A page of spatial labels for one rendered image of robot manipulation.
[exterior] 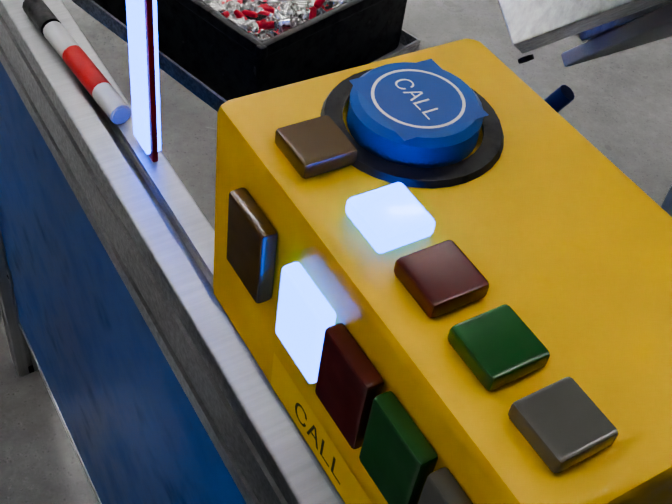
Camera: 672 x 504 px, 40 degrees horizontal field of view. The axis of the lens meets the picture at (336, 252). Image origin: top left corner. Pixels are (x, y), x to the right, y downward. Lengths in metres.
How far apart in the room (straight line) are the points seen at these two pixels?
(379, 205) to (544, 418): 0.07
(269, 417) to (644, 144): 1.78
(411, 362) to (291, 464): 0.23
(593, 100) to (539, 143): 1.97
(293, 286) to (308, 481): 0.20
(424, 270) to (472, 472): 0.05
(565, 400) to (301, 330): 0.08
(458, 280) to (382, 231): 0.02
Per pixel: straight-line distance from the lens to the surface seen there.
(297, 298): 0.25
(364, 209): 0.25
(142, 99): 0.56
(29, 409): 1.52
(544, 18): 0.61
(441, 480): 0.22
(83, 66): 0.64
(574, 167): 0.29
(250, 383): 0.47
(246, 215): 0.27
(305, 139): 0.26
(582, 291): 0.25
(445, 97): 0.28
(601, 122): 2.20
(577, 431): 0.22
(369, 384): 0.24
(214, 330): 0.49
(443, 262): 0.24
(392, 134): 0.27
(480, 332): 0.22
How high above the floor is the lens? 1.25
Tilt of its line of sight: 46 degrees down
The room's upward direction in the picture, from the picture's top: 9 degrees clockwise
